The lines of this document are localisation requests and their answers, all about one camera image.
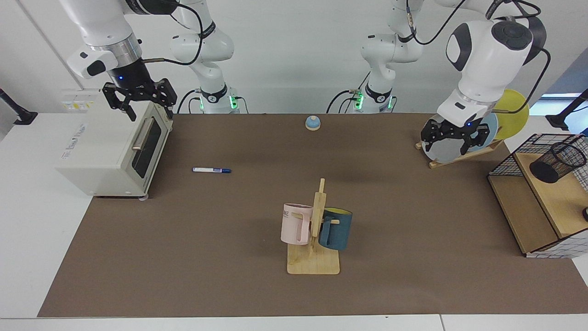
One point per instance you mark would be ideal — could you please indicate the pink cup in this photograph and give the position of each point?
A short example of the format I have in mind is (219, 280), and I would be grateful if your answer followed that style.
(291, 227)

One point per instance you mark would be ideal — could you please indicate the brown table cloth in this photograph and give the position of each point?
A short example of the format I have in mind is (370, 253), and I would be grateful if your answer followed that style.
(229, 276)

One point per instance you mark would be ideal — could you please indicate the black mesh pen holder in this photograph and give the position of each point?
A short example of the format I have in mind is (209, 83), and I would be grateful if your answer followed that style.
(551, 168)

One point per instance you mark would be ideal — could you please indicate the teal cup with yellow inside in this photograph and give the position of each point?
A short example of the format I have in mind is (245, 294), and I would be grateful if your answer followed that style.
(340, 232)

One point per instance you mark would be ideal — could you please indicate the black clamp stand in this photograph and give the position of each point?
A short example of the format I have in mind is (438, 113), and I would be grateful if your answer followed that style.
(558, 120)
(23, 117)

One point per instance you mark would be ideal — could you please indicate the grey plate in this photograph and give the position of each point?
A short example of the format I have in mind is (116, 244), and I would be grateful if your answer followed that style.
(445, 154)

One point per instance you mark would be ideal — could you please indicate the small blue round bell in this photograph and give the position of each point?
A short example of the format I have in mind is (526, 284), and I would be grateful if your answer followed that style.
(313, 122)

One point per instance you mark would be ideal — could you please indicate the pale toaster oven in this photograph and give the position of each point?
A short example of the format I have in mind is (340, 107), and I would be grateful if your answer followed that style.
(101, 151)

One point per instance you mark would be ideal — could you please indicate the white socket box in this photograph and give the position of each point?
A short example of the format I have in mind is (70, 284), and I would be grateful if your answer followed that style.
(78, 99)

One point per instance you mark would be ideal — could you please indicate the wooden plate rack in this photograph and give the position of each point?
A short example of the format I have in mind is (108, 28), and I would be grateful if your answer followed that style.
(475, 154)

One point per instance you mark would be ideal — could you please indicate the light blue plate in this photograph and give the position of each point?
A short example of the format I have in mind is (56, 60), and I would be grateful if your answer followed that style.
(492, 133)

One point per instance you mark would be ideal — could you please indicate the wooden cup stand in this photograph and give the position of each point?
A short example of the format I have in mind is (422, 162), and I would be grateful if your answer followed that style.
(312, 264)

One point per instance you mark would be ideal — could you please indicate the yellow plate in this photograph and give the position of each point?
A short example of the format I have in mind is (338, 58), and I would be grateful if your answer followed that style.
(512, 115)

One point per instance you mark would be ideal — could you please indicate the white marker with blue cap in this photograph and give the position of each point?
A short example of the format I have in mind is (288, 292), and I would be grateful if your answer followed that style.
(209, 170)

